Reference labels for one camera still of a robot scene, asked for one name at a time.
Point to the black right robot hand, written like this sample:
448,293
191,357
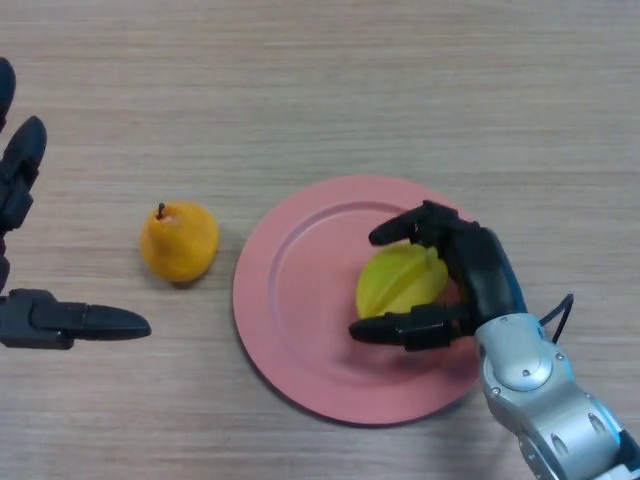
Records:
487,275

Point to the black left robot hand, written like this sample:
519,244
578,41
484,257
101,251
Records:
30,320

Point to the yellow starfruit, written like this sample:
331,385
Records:
395,285

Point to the pink round plate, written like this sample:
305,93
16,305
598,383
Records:
310,300

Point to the orange yellow pear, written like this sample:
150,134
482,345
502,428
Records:
180,245

